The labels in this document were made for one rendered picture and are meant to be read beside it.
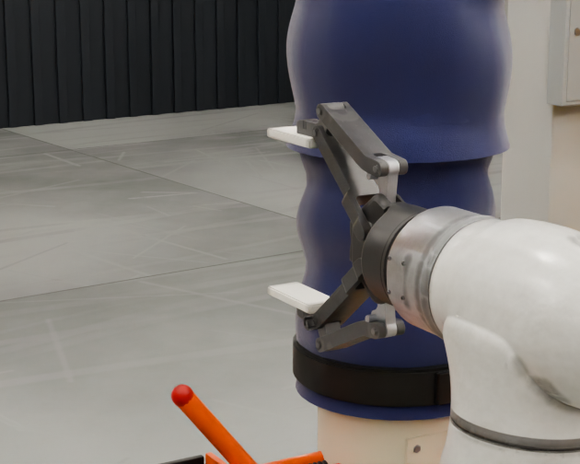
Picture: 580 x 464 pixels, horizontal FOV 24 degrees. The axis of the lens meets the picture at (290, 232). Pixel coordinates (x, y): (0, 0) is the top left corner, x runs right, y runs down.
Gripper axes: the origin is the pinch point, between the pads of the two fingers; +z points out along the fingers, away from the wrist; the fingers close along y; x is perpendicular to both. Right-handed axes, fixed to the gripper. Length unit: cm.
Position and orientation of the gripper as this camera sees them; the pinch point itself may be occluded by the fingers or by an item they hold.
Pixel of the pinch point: (288, 213)
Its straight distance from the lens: 112.8
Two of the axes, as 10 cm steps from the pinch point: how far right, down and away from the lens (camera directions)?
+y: 0.0, 9.7, 2.3
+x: 8.7, -1.1, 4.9
